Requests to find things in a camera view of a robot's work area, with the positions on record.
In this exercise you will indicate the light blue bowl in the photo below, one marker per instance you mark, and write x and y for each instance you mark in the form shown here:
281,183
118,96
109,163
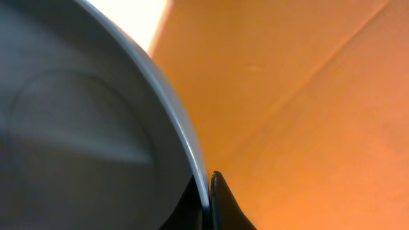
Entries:
92,135

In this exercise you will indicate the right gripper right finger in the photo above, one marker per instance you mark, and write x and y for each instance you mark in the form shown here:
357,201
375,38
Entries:
226,213

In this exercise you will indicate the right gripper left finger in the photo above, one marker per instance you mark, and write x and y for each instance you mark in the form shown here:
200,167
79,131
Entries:
188,212

